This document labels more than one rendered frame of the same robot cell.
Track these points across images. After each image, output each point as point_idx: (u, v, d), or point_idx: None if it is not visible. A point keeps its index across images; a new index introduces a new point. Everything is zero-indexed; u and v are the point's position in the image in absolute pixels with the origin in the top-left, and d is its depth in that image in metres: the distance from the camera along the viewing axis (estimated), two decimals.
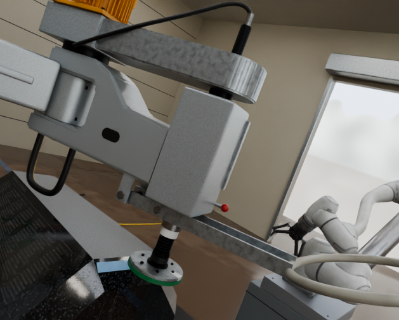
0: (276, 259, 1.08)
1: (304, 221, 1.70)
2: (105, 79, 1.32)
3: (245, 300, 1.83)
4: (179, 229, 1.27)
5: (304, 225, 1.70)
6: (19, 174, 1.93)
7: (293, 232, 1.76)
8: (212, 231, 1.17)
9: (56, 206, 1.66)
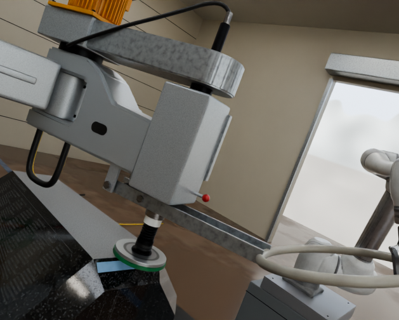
0: (248, 246, 1.12)
1: None
2: (95, 76, 1.41)
3: (245, 300, 1.83)
4: (161, 218, 1.33)
5: None
6: (19, 174, 1.93)
7: None
8: (189, 219, 1.22)
9: (56, 206, 1.66)
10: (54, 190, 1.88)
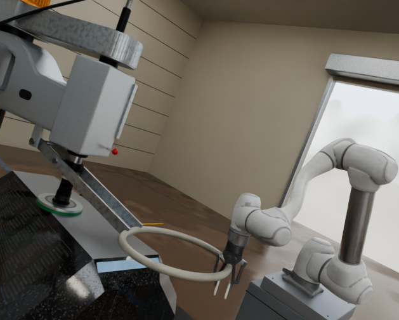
0: (120, 221, 1.47)
1: None
2: (21, 51, 1.67)
3: (245, 300, 1.83)
4: None
5: None
6: (19, 174, 1.93)
7: None
8: (86, 188, 1.54)
9: None
10: (54, 190, 1.88)
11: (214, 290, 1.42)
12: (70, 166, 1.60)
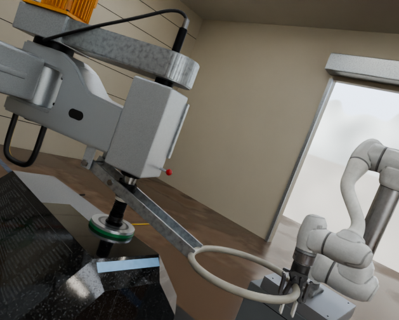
0: (185, 244, 1.47)
1: None
2: (70, 68, 1.62)
3: (245, 300, 1.83)
4: None
5: None
6: (19, 174, 1.93)
7: None
8: (146, 211, 1.53)
9: (56, 206, 1.66)
10: (54, 190, 1.88)
11: (280, 309, 1.45)
12: (126, 188, 1.58)
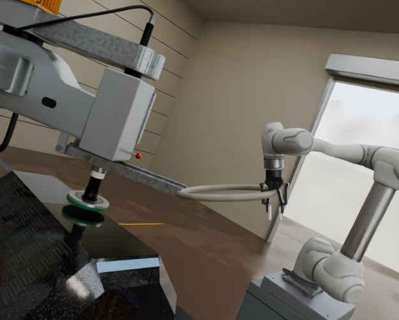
0: (171, 185, 1.64)
1: None
2: (42, 59, 1.70)
3: (245, 300, 1.83)
4: (104, 171, 1.75)
5: None
6: (19, 174, 1.93)
7: None
8: (128, 170, 1.67)
9: (56, 206, 1.66)
10: (54, 190, 1.88)
11: (268, 216, 1.56)
12: None
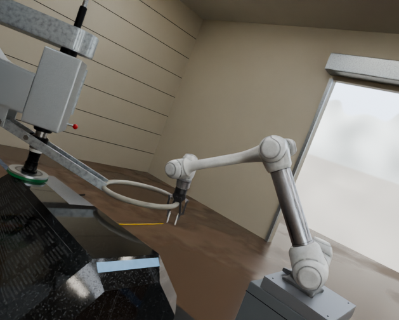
0: (99, 180, 1.98)
1: None
2: None
3: (245, 300, 1.83)
4: None
5: None
6: None
7: None
8: (63, 158, 1.92)
9: (56, 206, 1.66)
10: (54, 190, 1.88)
11: (167, 220, 2.10)
12: (41, 141, 1.90)
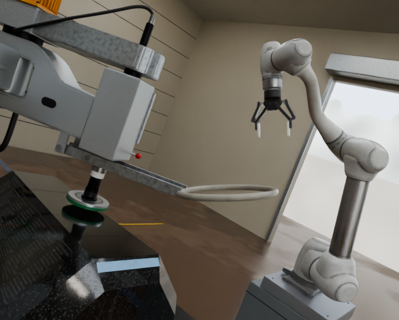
0: (171, 185, 1.63)
1: None
2: (42, 58, 1.70)
3: (245, 300, 1.83)
4: (104, 171, 1.75)
5: None
6: (19, 174, 1.93)
7: None
8: (128, 170, 1.67)
9: (56, 206, 1.66)
10: (54, 190, 1.88)
11: (257, 134, 1.57)
12: None
